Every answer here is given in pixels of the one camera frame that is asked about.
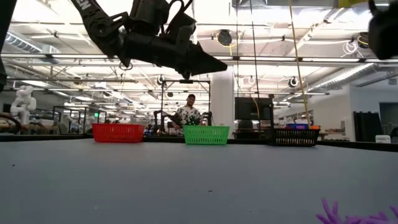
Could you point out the black wall panels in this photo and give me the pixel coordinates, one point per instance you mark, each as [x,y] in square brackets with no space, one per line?
[367,126]

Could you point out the large black screen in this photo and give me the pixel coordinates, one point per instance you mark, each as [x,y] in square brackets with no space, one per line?
[253,109]

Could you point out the green plastic basket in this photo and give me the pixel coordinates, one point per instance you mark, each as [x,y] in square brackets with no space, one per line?
[206,135]

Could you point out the white box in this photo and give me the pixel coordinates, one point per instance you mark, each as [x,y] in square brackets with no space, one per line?
[383,139]

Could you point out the red plastic basket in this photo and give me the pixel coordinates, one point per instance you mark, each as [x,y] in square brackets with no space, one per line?
[118,133]

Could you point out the black robot rig frame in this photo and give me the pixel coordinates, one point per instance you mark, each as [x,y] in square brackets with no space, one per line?
[186,81]

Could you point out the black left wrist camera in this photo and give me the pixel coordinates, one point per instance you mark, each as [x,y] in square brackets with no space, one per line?
[149,15]

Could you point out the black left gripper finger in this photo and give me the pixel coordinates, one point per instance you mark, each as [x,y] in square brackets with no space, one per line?
[202,62]

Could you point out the person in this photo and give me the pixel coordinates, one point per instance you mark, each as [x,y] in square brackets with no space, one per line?
[186,115]

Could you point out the white humanoid robot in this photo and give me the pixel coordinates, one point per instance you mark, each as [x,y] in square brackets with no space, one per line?
[23,102]

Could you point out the purple spider decoration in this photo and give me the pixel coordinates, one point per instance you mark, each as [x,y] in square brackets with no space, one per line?
[332,216]

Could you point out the yellow tag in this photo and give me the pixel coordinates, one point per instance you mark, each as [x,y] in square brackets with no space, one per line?
[353,3]

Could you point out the black plastic basket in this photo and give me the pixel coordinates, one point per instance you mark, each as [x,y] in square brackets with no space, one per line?
[295,137]

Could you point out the white column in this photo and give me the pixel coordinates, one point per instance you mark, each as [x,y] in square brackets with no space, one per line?
[223,102]

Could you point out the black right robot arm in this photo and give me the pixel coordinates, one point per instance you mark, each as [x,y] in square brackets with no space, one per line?
[384,31]

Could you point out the purple storage bin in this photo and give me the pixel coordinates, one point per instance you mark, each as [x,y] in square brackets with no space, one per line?
[297,126]

